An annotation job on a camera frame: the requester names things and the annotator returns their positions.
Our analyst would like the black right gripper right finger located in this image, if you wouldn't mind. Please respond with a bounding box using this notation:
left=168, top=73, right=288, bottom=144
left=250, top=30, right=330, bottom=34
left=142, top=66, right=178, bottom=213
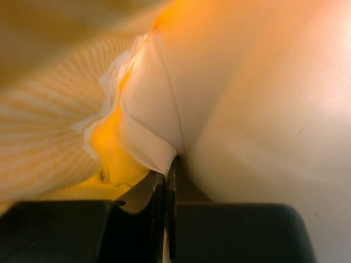
left=167, top=158, right=317, bottom=262

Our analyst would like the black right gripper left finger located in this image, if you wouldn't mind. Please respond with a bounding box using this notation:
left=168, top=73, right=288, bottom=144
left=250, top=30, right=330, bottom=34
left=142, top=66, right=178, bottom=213
left=1, top=172, right=165, bottom=262

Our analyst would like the white pillow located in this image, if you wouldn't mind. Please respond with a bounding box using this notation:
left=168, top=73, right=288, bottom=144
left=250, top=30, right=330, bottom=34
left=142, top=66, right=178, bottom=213
left=120, top=1, right=350, bottom=262

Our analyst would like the yellow pillowcase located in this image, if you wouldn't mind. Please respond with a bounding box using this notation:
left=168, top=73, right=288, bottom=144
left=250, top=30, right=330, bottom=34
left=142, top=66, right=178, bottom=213
left=1, top=1, right=169, bottom=213

